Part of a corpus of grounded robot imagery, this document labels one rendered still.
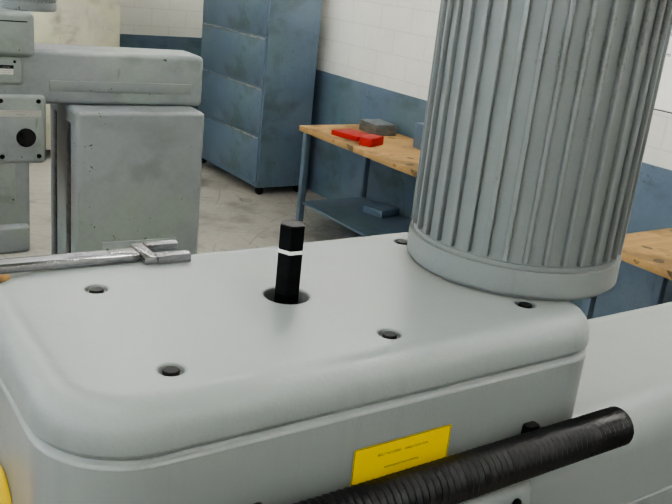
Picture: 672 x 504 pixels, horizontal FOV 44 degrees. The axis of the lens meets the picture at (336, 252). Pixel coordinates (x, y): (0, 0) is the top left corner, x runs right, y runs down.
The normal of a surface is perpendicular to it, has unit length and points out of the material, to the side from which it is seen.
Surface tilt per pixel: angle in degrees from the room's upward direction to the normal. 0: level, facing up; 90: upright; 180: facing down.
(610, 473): 90
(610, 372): 0
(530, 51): 90
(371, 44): 90
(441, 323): 0
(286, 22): 90
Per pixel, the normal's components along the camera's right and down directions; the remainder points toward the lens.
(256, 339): 0.10, -0.94
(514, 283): -0.15, 0.30
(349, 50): -0.83, 0.10
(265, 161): 0.55, 0.32
